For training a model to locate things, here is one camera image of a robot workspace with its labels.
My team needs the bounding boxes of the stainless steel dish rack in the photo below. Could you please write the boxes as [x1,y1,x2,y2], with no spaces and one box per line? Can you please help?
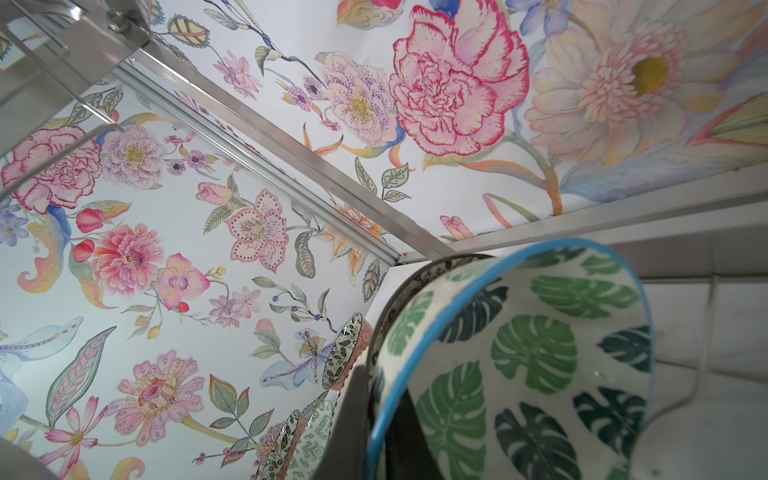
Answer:
[0,0,768,421]

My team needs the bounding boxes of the black white floral bowl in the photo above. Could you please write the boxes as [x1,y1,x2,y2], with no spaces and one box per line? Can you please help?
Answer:
[252,410,311,480]

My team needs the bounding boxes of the green leaf patterned bowl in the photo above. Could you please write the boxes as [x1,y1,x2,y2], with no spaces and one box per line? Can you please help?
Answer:
[363,239,654,479]

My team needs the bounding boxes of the green geometric patterned bowl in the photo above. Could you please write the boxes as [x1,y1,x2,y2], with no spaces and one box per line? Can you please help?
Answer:
[286,401,335,480]

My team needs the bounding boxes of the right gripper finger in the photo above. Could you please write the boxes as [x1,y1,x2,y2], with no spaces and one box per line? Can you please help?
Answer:
[313,365,442,480]

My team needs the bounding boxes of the pink bowl dark floral inside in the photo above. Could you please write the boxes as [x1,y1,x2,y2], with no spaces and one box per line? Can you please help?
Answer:
[321,253,491,391]

